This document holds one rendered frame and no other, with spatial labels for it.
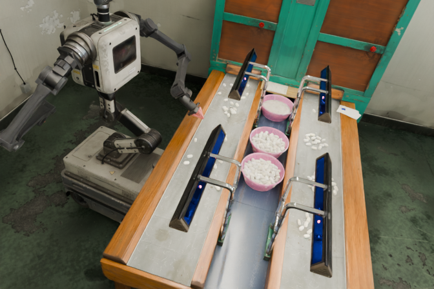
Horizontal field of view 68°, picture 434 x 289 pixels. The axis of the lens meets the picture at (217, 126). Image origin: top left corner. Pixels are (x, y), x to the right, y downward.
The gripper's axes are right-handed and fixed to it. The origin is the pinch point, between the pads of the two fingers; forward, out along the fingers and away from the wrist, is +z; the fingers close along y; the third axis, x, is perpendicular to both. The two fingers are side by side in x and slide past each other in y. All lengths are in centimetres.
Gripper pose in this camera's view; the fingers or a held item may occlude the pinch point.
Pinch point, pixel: (202, 117)
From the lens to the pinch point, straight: 213.7
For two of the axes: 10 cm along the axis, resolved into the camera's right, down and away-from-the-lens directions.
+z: 6.7, 6.8, 3.1
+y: 2.6, -6.0, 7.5
